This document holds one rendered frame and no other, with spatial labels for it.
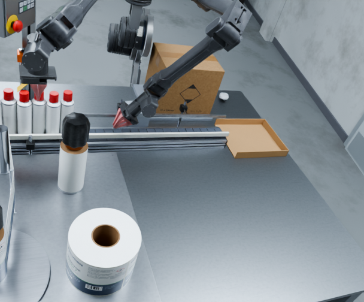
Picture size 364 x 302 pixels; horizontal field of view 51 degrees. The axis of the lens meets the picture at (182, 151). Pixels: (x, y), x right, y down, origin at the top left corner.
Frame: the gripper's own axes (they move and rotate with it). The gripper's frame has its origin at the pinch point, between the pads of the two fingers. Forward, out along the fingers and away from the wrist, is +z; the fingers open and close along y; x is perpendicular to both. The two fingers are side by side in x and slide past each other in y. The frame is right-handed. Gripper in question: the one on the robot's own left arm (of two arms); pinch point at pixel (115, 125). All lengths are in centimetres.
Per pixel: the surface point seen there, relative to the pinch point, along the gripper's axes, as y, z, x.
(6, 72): -194, 101, 20
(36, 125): 2.2, 18.1, -25.0
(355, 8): -184, -184, 213
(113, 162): 17.2, 6.0, 0.7
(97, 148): 4.8, 11.2, -0.1
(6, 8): 1, -11, -59
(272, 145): 3, -44, 70
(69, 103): 1.7, 3.2, -22.3
